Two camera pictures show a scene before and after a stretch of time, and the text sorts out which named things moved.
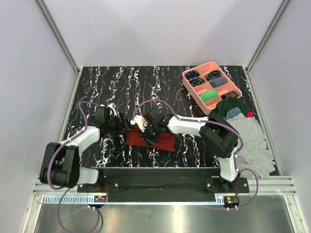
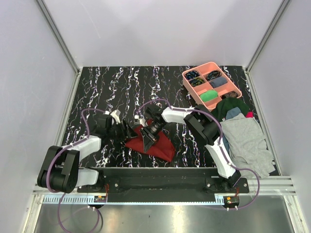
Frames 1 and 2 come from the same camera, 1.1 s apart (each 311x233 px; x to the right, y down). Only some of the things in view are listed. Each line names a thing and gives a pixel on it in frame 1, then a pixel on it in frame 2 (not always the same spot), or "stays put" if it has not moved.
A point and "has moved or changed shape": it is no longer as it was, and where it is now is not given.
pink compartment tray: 207,84 stays put
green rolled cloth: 209,95 stays put
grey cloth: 253,155 stays put
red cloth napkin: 166,141 has moved or changed shape
